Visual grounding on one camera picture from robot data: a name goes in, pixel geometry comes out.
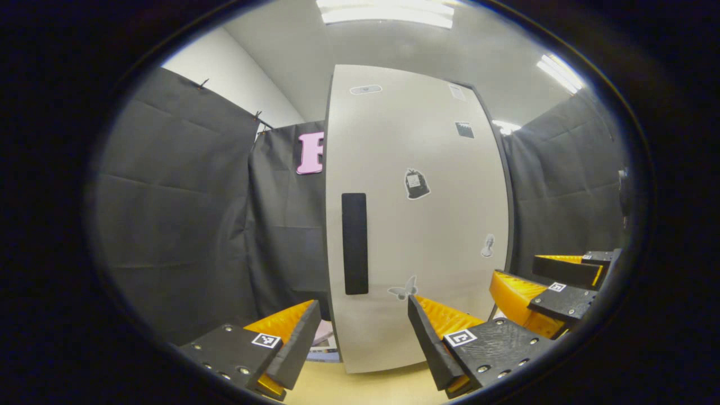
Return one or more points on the large ceiling light panel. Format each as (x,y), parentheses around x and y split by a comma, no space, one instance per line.
(388,12)

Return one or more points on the beige cabinet door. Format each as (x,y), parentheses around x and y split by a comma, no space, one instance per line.
(427,236)

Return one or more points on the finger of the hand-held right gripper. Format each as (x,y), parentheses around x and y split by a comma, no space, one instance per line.
(568,271)
(562,304)

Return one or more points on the grey cabinet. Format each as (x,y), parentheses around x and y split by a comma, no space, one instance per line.
(512,197)

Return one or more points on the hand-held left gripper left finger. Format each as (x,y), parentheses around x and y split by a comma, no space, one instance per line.
(298,349)

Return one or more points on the black backdrop cloth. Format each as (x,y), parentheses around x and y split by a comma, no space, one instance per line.
(169,225)

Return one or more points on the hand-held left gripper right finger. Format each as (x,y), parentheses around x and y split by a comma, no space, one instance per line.
(430,351)

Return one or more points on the printed paper stack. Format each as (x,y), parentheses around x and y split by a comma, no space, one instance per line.
(325,334)

